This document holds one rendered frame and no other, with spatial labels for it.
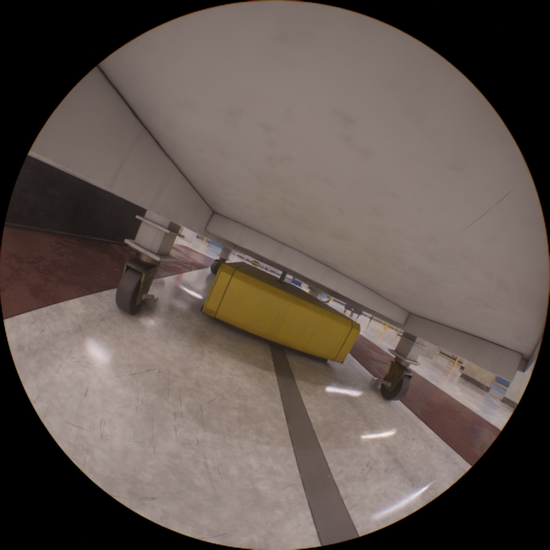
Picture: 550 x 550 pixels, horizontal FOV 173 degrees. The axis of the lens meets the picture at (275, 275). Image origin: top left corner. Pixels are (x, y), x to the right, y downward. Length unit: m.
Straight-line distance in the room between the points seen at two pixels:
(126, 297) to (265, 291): 0.53
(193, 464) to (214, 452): 0.05
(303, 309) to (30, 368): 0.92
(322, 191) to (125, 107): 0.21
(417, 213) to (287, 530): 0.43
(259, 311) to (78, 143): 0.77
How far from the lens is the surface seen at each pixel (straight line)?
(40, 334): 0.54
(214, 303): 0.80
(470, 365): 4.57
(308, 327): 0.85
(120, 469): 0.35
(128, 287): 0.59
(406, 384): 0.97
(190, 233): 6.01
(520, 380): 4.34
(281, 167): 0.17
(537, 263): 0.18
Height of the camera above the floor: 0.33
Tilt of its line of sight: 1 degrees down
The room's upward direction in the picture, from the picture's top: 25 degrees clockwise
